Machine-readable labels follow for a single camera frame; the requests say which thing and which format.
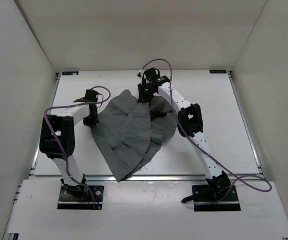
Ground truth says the grey pleated skirt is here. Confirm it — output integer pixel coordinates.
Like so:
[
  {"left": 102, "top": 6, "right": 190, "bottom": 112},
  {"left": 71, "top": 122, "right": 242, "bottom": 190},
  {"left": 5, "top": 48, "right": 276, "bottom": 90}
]
[{"left": 91, "top": 89, "right": 177, "bottom": 182}]

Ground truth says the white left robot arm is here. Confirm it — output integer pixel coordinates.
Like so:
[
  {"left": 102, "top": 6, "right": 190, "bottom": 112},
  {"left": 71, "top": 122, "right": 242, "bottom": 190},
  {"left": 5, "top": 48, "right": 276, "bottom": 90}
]
[{"left": 39, "top": 88, "right": 99, "bottom": 199}]

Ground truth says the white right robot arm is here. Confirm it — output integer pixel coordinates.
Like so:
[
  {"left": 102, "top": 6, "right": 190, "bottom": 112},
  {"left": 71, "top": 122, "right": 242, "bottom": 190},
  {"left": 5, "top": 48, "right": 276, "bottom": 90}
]
[{"left": 137, "top": 68, "right": 231, "bottom": 200}]

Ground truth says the blue label sticker left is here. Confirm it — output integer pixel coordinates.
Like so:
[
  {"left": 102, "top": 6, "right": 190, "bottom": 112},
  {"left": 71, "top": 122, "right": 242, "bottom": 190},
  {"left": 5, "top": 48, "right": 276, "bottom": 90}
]
[{"left": 61, "top": 71, "right": 79, "bottom": 76}]

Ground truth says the blue label sticker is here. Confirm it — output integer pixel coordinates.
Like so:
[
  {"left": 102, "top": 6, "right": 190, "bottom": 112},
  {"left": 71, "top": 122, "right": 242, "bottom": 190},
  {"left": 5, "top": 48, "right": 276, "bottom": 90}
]
[
  {"left": 209, "top": 69, "right": 227, "bottom": 74},
  {"left": 61, "top": 71, "right": 79, "bottom": 76}
]

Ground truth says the blue label sticker right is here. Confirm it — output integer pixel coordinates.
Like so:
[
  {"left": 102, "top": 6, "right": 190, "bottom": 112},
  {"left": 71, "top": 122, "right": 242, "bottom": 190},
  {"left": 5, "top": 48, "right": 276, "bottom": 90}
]
[{"left": 209, "top": 69, "right": 227, "bottom": 74}]

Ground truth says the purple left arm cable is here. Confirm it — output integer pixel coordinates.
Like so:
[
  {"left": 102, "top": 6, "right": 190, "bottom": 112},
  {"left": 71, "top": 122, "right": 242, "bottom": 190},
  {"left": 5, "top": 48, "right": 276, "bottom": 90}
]
[{"left": 43, "top": 85, "right": 111, "bottom": 210}]

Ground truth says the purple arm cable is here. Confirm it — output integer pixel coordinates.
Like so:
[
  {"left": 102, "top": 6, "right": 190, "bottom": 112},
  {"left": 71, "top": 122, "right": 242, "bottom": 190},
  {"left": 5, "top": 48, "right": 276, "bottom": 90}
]
[
  {"left": 43, "top": 85, "right": 111, "bottom": 210},
  {"left": 140, "top": 58, "right": 272, "bottom": 205}
]

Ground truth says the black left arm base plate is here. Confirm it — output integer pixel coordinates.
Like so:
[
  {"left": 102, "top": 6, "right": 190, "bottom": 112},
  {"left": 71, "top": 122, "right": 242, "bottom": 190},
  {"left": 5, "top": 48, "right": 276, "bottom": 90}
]
[{"left": 57, "top": 185, "right": 104, "bottom": 211}]

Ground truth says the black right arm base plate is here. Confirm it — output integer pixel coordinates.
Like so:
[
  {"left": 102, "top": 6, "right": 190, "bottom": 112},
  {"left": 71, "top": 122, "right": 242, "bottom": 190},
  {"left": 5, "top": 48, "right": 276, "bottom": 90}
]
[{"left": 181, "top": 185, "right": 241, "bottom": 212}]

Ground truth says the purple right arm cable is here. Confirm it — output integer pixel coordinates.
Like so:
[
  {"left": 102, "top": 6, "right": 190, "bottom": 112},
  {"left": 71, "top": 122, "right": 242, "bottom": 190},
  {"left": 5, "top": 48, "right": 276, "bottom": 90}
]
[{"left": 140, "top": 58, "right": 272, "bottom": 205}]

